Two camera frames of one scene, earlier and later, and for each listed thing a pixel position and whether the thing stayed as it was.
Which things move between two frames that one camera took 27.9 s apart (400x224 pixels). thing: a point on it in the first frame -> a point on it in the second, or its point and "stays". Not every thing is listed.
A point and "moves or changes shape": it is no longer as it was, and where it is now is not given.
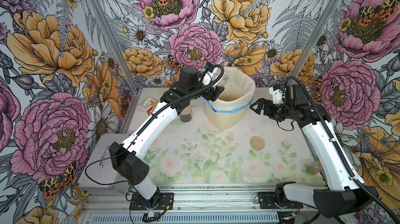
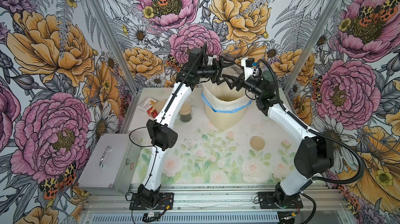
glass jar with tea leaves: (219, 77) moves or changes shape
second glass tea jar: (186, 115) stays
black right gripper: (267, 111) -> (235, 81)
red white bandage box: (148, 104) stays
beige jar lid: (257, 142) stays
